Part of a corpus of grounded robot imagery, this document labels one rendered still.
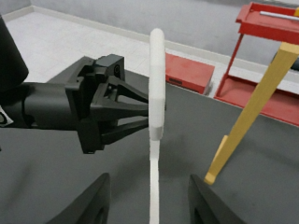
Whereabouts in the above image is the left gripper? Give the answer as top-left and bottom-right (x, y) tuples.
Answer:
(24, 56), (149, 154)

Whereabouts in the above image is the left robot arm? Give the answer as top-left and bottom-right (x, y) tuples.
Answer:
(0, 14), (125, 129)

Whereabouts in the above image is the yellow wooden hanger rack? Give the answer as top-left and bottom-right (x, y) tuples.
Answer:
(204, 42), (299, 186)

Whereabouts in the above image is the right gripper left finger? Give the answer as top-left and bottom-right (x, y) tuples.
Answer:
(46, 173), (111, 224)

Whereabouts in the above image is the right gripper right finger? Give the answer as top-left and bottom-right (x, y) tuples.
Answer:
(188, 174), (247, 224)

